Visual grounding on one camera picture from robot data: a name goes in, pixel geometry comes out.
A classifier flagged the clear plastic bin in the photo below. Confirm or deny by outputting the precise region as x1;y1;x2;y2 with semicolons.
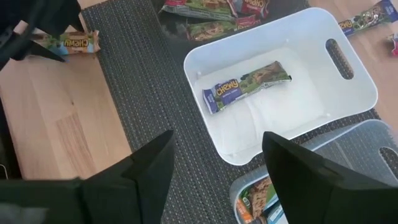
229;119;398;224

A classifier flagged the white plastic bin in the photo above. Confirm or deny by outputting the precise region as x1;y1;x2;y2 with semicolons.
182;6;379;166

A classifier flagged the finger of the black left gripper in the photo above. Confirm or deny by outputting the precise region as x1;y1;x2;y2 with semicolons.
0;29;67;71
18;0;85;39

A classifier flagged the purple Chewy granola bar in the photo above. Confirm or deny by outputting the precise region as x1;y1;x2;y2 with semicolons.
338;0;398;37
201;60;292;115

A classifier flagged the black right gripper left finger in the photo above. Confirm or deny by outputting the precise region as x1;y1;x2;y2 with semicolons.
81;129;176;224

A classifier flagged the dark smoky plastic bin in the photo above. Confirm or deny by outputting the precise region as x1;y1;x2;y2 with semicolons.
154;0;312;65

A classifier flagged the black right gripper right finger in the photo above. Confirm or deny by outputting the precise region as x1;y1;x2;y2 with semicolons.
262;131;398;224

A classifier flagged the dark grey woven mat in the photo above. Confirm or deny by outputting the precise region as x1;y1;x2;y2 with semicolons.
80;0;382;224

